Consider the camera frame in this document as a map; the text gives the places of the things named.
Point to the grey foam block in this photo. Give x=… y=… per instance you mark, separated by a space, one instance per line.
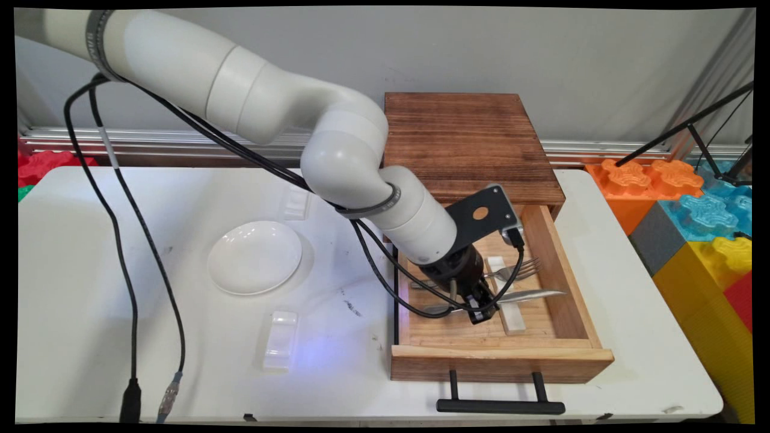
x=662 y=240

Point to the green foam block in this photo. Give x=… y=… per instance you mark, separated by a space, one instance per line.
x=24 y=192

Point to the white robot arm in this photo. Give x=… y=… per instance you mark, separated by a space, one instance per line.
x=252 y=90

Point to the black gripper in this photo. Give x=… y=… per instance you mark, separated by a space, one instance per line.
x=460 y=270

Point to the silver fork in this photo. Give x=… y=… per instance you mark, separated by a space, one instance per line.
x=517 y=269

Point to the blue foam block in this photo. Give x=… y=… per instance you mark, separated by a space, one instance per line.
x=710 y=216

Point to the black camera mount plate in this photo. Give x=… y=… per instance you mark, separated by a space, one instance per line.
x=475 y=225

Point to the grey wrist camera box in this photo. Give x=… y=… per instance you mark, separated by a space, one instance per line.
x=513 y=236

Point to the red foam block beside yellow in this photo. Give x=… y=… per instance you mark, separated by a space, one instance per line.
x=741 y=300

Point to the aluminium rail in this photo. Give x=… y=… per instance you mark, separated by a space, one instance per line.
x=180 y=144

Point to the black tripod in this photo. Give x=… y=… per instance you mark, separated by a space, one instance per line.
x=698 y=123

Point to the silver table knife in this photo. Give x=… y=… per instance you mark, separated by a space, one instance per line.
x=529 y=296

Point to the white round plate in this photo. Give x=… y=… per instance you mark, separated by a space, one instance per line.
x=255 y=257

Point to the orange foam block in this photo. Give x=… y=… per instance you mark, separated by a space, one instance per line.
x=631 y=180

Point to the dark wooden cabinet box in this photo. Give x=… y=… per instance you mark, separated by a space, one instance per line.
x=469 y=144

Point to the white ceramic cutlery rest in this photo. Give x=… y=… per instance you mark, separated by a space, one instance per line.
x=514 y=319
x=281 y=343
x=297 y=201

